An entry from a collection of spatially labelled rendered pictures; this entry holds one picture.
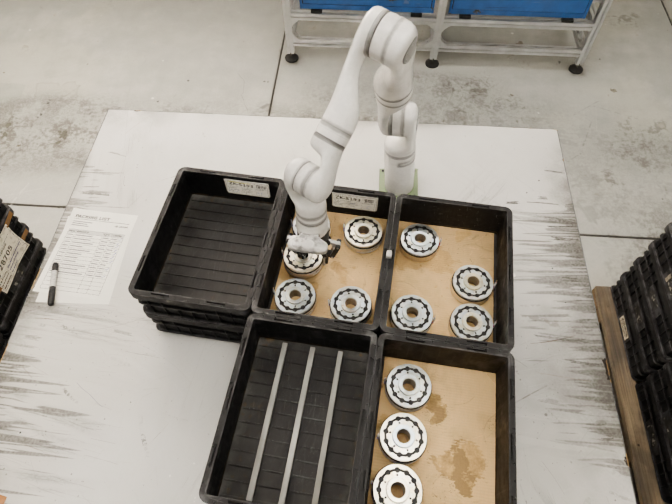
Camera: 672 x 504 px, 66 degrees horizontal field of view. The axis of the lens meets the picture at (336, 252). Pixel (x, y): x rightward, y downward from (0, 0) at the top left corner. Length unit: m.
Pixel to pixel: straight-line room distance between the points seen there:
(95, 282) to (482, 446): 1.13
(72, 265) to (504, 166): 1.38
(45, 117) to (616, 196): 3.01
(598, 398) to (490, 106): 1.96
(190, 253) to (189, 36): 2.31
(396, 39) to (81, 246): 1.13
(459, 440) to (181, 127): 1.37
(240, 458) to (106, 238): 0.83
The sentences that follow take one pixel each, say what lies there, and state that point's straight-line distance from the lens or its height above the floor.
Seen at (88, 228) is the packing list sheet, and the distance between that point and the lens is 1.78.
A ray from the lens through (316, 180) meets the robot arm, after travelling 1.04.
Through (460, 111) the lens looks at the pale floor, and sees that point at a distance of 3.04.
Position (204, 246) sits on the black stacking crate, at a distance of 1.46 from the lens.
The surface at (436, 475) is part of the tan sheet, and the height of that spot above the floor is 0.83.
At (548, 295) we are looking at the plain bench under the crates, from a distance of 1.59.
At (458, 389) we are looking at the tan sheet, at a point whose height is 0.83.
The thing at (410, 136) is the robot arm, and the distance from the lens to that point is 1.46.
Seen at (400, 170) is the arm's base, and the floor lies 0.84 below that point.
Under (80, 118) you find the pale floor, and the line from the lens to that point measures 3.26.
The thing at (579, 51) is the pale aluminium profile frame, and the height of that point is 0.14.
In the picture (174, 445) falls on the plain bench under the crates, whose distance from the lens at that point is 1.40.
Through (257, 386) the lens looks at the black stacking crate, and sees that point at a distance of 1.26.
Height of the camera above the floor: 2.02
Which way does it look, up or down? 58 degrees down
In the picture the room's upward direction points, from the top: 1 degrees counter-clockwise
